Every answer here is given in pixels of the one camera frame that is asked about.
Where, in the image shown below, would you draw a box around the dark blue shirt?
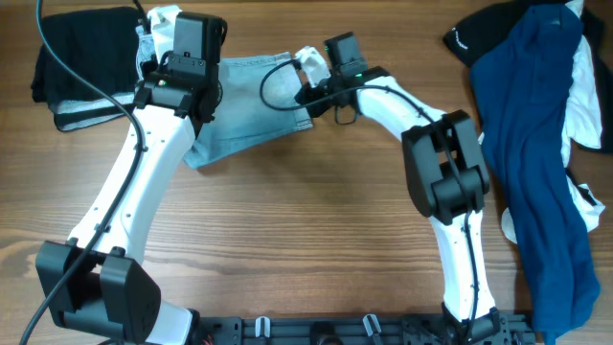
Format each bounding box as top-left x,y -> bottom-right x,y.
469,4 -> 600,344

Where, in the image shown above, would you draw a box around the black garment with white print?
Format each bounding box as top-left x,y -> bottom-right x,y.
443,0 -> 612,154

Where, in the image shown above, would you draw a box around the folded black garment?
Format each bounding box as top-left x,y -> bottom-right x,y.
31,7 -> 140,132

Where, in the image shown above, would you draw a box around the light blue denim shorts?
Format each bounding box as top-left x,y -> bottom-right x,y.
135,26 -> 315,170

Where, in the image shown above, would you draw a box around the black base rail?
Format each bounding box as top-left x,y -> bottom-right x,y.
184,313 -> 537,345

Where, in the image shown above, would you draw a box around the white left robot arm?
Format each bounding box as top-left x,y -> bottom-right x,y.
35,11 -> 228,344

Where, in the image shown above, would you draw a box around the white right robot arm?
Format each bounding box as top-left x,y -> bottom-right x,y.
294,33 -> 495,337

